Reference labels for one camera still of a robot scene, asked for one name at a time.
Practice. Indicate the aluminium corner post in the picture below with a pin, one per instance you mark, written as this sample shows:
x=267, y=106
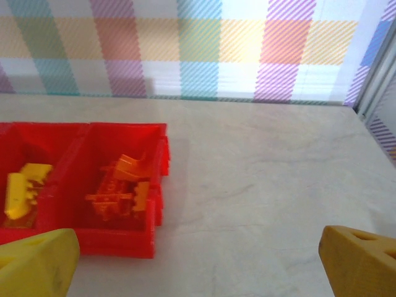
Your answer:
x=376, y=80

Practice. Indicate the yellow lego plate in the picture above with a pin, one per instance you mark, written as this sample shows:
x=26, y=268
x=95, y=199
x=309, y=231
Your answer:
x=37, y=171
x=18, y=198

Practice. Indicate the orange lego arc piece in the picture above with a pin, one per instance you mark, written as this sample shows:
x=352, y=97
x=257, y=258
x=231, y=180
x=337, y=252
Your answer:
x=127, y=165

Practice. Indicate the red plastic bin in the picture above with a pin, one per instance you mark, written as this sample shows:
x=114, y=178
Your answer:
x=108, y=242
x=43, y=140

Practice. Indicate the orange lego ladder piece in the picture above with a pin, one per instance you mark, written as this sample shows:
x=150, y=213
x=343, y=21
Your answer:
x=108, y=198

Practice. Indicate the orange lego plate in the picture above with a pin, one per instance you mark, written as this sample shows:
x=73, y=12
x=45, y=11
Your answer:
x=142, y=195

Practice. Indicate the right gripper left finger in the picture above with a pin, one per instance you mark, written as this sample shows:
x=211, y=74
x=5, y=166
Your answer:
x=34, y=266

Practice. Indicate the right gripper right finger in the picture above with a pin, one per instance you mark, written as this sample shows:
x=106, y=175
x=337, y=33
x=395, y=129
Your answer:
x=355, y=269

